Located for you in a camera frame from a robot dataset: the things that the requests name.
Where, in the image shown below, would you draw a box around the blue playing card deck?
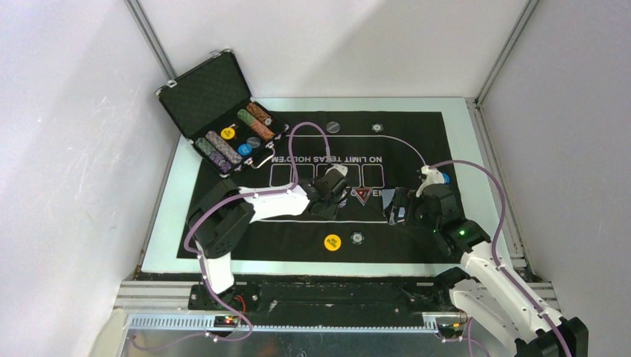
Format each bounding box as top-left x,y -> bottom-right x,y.
381,188 -> 397,216

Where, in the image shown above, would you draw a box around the black dealer button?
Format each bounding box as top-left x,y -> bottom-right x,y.
326,121 -> 341,134

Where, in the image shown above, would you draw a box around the green orange chip row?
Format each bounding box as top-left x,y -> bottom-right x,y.
237,109 -> 275,141

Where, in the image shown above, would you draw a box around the grey white poker chip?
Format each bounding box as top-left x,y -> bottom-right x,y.
371,123 -> 384,133

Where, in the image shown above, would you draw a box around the clear dealer button in case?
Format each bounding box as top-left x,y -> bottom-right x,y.
246,137 -> 261,149

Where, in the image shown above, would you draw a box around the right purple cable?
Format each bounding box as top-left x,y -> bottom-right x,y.
426,159 -> 573,357

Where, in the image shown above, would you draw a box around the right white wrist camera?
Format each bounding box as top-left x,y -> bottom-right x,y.
415,165 -> 446,197

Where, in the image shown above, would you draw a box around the black metal base rail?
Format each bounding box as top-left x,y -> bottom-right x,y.
115,274 -> 473,332

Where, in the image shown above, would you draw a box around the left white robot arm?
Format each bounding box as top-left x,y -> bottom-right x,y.
184,164 -> 347,310

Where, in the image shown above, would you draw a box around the red brown chip row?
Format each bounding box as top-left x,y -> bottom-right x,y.
246,102 -> 273,126

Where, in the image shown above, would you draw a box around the yellow button in case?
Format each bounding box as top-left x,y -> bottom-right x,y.
220,127 -> 236,141

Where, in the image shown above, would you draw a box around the electronics board with leds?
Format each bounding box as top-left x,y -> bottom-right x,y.
213,315 -> 240,328

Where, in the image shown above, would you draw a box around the pink grey chip row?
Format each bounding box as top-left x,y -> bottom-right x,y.
205,130 -> 243,164

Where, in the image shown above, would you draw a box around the triangular all-in marker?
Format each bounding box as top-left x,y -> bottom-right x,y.
353,187 -> 373,206

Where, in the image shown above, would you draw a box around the black poker table mat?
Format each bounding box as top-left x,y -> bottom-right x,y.
176,111 -> 477,265

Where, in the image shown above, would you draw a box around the yellow big blind button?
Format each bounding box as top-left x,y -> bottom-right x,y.
324,234 -> 342,251

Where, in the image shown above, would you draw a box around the grey white chip front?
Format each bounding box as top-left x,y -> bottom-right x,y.
350,231 -> 365,245

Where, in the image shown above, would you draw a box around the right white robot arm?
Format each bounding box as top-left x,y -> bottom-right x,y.
382,184 -> 589,356

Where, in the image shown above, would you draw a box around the black aluminium chip case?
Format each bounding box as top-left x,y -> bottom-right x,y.
156,48 -> 289,178

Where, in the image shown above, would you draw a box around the blue button in case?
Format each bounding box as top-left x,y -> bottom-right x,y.
237,143 -> 253,157

